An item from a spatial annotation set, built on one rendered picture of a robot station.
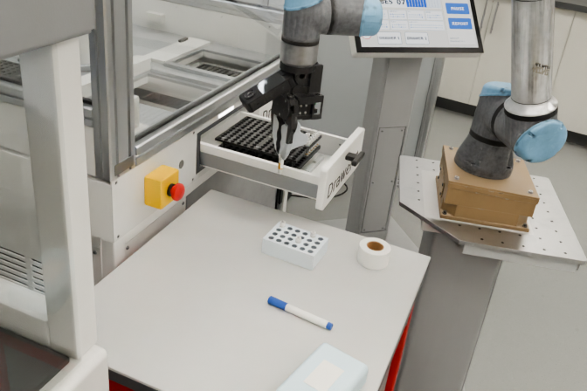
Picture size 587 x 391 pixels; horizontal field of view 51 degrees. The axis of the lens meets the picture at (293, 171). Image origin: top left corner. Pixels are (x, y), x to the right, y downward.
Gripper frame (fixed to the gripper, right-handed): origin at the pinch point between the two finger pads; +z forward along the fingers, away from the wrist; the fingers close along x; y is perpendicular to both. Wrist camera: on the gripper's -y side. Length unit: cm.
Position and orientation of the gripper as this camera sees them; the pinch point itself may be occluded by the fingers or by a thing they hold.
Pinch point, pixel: (279, 153)
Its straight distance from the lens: 132.4
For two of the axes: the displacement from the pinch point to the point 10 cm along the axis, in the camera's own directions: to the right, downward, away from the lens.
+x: -4.6, -4.5, 7.7
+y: 8.8, -1.3, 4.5
